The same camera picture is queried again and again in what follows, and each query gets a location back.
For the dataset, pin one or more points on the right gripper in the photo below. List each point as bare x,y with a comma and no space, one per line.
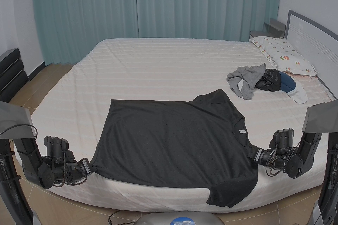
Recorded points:
258,156

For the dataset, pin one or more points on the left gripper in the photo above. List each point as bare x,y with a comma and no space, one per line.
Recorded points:
84,168

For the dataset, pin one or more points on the black T-shirt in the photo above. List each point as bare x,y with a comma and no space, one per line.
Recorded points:
171,139

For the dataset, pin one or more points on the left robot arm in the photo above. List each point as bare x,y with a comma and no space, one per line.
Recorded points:
15,118

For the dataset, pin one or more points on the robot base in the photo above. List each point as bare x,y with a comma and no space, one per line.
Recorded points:
158,220

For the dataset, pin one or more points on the white garment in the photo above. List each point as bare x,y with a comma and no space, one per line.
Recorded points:
299,96

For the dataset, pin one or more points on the black shiny garment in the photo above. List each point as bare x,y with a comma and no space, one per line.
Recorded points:
269,80

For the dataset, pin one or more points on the dark blue garment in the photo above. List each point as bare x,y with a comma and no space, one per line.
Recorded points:
287,83

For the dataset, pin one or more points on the grey garment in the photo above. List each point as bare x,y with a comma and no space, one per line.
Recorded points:
248,76

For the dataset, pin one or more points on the white printed pillow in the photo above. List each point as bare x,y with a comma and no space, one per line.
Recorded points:
282,52

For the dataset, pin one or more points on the black chest of drawers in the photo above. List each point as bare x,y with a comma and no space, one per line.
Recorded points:
10,73

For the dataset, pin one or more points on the bed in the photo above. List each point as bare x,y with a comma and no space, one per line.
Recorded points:
158,65

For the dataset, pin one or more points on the grey bedside table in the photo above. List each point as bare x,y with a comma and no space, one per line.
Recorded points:
276,25

